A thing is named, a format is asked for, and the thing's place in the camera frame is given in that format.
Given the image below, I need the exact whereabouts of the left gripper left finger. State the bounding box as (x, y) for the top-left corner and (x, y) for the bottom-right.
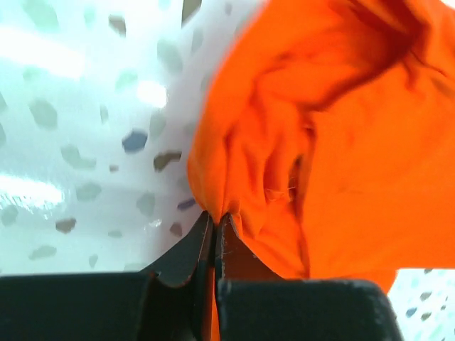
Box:
(139, 212), (214, 340)

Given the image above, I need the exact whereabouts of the orange t shirt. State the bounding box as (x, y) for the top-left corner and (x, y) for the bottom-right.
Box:
(188, 1), (454, 340)

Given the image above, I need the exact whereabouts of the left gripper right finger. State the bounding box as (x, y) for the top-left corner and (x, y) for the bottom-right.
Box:
(215, 215), (280, 340)

